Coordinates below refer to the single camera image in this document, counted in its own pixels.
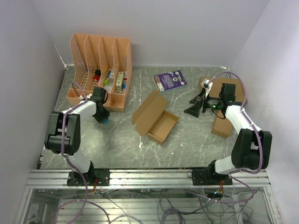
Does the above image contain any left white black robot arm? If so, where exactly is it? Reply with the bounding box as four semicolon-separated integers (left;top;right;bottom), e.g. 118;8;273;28
44;87;110;185

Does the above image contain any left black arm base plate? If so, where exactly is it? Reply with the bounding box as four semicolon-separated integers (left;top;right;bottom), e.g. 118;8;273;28
66;168;110;187

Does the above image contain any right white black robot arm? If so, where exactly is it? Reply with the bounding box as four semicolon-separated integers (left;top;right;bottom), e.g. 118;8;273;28
184;80;272;185

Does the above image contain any aluminium rail frame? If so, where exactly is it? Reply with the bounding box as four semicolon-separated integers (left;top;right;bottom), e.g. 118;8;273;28
15;168;282;224

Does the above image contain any red black bottle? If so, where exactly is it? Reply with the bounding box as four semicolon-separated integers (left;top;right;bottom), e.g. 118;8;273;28
93;69;101;82

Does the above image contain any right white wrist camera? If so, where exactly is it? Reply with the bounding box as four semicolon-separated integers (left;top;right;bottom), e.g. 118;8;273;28
201;78;213;97

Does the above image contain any brown cardboard box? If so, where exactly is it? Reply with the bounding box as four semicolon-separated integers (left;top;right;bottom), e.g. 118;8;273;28
131;90;178;145

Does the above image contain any purple book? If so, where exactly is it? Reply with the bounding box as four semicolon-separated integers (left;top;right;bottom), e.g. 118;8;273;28
153;70;188;93

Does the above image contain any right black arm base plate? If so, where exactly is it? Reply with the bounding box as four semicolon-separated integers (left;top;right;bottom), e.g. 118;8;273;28
187;169;233;186

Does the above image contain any large folded cardboard box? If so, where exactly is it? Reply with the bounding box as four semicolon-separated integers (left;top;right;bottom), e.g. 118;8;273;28
209;77;245;102

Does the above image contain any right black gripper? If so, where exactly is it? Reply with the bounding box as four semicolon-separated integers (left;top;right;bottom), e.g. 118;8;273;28
184;88;223;117

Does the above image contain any white green carton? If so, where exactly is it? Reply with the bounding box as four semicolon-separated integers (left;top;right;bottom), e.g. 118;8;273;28
115;71;124;91

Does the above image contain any small folded cardboard box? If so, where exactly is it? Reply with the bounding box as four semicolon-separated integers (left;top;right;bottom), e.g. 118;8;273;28
211;111;233;139

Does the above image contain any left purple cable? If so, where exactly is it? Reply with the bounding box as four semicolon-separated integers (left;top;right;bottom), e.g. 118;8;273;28
52;81;91;224

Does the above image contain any pink plastic file organizer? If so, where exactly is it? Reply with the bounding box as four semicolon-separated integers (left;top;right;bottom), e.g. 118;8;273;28
66;33;133;112

